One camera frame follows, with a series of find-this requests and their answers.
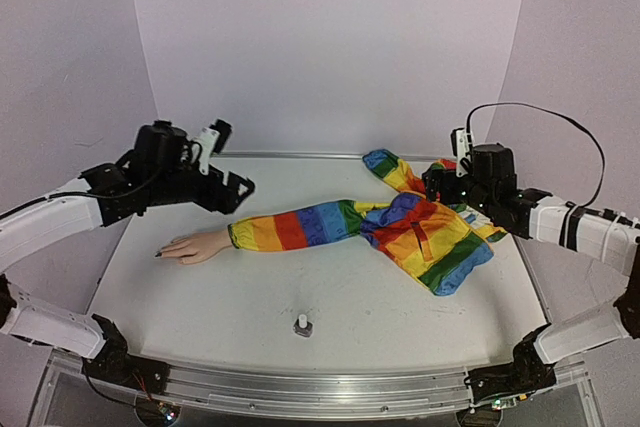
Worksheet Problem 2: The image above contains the rainbow striped jacket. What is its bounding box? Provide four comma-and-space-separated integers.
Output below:
228, 149, 507, 296

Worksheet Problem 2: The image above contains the purple nail polish bottle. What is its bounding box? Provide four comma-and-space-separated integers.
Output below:
293, 322, 313, 338

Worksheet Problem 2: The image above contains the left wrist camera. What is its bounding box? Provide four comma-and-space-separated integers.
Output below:
191, 119, 232, 176

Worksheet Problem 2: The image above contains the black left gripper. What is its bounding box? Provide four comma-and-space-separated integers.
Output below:
149, 161, 258, 215

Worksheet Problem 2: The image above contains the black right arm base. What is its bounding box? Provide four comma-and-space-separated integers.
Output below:
465, 324, 556, 404

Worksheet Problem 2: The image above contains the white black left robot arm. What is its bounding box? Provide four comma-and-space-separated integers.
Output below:
1, 119, 255, 384

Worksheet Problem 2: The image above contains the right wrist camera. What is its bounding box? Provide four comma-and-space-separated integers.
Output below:
450, 127, 473, 177

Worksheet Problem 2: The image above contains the mannequin hand with forearm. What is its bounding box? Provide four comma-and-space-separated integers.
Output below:
154, 230, 233, 265

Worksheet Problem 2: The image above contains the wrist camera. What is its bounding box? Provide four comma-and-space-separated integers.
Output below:
191, 119, 232, 176
450, 127, 473, 177

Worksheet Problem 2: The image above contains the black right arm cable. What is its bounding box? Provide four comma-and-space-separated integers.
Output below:
464, 101, 607, 209

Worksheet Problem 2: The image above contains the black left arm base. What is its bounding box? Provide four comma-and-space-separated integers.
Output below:
82, 314, 170, 395

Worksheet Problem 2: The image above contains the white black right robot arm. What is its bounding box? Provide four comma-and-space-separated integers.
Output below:
422, 144, 639, 365

